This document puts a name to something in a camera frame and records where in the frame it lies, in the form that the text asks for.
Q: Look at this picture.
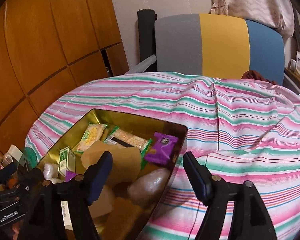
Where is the cream cardboard box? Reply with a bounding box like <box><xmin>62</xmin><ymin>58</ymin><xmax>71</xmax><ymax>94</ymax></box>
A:
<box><xmin>61</xmin><ymin>184</ymin><xmax>116</xmax><ymax>230</ymax></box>

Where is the green yellow cracker packet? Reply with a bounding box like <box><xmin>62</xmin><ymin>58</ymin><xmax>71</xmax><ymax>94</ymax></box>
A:
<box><xmin>74</xmin><ymin>124</ymin><xmax>107</xmax><ymax>153</ymax></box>

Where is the purple snack packet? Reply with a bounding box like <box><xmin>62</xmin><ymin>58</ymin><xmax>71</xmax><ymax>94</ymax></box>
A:
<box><xmin>65</xmin><ymin>170</ymin><xmax>77</xmax><ymax>181</ymax></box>
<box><xmin>144</xmin><ymin>132</ymin><xmax>178</xmax><ymax>165</ymax></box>

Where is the green round container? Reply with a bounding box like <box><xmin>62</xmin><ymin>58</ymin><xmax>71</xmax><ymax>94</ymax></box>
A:
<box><xmin>22</xmin><ymin>147</ymin><xmax>38</xmax><ymax>171</ymax></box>

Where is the small green white box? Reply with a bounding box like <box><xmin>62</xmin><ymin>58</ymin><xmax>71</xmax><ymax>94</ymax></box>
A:
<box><xmin>58</xmin><ymin>146</ymin><xmax>76</xmax><ymax>177</ymax></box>

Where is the small white wrapped ball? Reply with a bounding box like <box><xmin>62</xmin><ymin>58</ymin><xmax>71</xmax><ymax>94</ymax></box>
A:
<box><xmin>43</xmin><ymin>163</ymin><xmax>58</xmax><ymax>180</ymax></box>

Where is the large white wrapped bundle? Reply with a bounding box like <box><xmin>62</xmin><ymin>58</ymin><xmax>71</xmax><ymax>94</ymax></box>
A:
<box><xmin>127</xmin><ymin>168</ymin><xmax>170</xmax><ymax>207</ymax></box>

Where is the gold metal tin box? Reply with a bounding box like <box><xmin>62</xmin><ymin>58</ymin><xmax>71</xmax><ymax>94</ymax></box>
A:
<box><xmin>37</xmin><ymin>109</ymin><xmax>187</xmax><ymax>239</ymax></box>

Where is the pink green striped cloth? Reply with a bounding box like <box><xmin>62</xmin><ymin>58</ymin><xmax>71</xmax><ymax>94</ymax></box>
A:
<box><xmin>25</xmin><ymin>72</ymin><xmax>300</xmax><ymax>239</ymax></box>

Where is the dark red garment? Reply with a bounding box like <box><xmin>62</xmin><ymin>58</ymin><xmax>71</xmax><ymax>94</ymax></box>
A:
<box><xmin>241</xmin><ymin>70</ymin><xmax>277</xmax><ymax>85</ymax></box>

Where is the wooden side shelf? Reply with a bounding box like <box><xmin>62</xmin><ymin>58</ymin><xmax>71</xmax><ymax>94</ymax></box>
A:
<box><xmin>285</xmin><ymin>68</ymin><xmax>300</xmax><ymax>93</ymax></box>

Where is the wooden wardrobe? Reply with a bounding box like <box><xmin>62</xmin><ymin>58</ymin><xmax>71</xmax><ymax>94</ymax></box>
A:
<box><xmin>0</xmin><ymin>0</ymin><xmax>129</xmax><ymax>154</ymax></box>

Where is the grey yellow blue chair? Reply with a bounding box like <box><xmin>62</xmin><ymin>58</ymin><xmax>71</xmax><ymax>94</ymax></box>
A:
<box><xmin>154</xmin><ymin>14</ymin><xmax>285</xmax><ymax>85</ymax></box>

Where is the floral pink curtain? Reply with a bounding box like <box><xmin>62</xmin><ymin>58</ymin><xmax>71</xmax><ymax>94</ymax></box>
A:
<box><xmin>210</xmin><ymin>0</ymin><xmax>300</xmax><ymax>40</ymax></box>

